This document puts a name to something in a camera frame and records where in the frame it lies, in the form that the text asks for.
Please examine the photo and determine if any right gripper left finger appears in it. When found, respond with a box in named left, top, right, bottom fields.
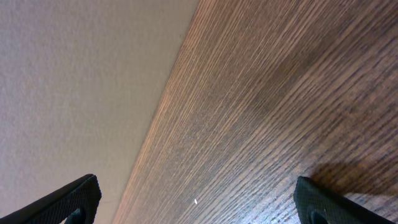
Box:
left=1, top=174, right=101, bottom=224

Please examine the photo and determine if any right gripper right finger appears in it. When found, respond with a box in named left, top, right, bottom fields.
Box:
left=294, top=176, right=394, bottom=224

